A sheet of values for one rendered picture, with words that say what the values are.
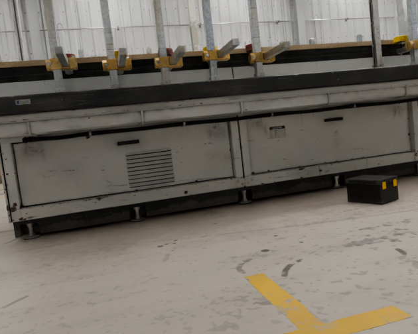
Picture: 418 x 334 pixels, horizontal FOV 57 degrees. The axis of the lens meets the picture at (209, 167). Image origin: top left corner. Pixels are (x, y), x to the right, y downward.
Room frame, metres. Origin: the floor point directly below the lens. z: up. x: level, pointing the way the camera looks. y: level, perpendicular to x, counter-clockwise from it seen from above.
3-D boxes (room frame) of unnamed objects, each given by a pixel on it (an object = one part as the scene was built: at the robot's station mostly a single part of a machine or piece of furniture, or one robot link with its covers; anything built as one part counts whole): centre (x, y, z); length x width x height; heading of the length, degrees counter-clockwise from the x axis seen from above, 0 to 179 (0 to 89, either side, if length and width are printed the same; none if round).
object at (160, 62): (1.96, 0.14, 0.81); 0.14 x 0.06 x 0.05; 104
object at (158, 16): (1.95, 0.16, 0.88); 0.04 x 0.04 x 0.48; 14
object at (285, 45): (2.04, -0.37, 0.80); 0.43 x 0.03 x 0.04; 14
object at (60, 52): (1.79, 0.60, 0.83); 0.43 x 0.03 x 0.04; 14
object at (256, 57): (2.08, -0.34, 0.80); 0.14 x 0.06 x 0.05; 104
